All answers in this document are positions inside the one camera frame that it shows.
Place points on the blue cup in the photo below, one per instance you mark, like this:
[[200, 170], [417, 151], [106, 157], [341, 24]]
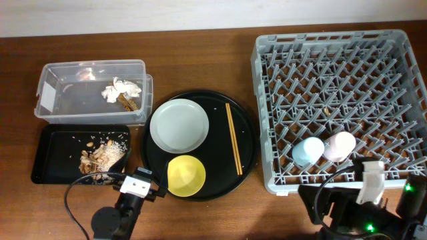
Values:
[[308, 151]]

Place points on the white tissue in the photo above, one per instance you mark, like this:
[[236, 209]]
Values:
[[120, 87]]

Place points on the grey plate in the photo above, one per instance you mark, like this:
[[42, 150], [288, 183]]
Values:
[[179, 126]]

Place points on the gold brown snack wrapper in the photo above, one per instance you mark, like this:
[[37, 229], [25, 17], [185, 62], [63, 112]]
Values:
[[127, 102]]

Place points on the yellow bowl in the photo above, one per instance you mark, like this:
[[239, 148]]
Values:
[[186, 175]]

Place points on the pink cup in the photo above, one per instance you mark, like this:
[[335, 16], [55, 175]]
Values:
[[339, 146]]

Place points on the grey dishwasher rack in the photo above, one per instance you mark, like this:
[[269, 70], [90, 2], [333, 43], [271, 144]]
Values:
[[367, 83]]

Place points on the round black serving tray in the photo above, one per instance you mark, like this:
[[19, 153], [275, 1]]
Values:
[[216, 153]]

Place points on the wooden chopstick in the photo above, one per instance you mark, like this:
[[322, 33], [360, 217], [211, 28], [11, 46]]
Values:
[[238, 155], [229, 116]]

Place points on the black rectangular tray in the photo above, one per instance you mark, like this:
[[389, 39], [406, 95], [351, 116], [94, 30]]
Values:
[[49, 165]]

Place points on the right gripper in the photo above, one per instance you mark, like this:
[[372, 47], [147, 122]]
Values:
[[345, 199]]

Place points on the clear plastic bin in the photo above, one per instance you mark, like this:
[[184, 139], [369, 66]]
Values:
[[70, 92]]

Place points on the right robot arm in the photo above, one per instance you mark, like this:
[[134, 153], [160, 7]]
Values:
[[373, 221]]

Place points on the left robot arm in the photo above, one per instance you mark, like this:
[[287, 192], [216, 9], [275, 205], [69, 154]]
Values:
[[118, 222]]

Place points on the food scraps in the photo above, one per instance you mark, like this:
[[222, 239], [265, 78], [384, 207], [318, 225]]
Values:
[[94, 153]]

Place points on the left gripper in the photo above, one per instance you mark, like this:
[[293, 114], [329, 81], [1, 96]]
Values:
[[152, 194]]

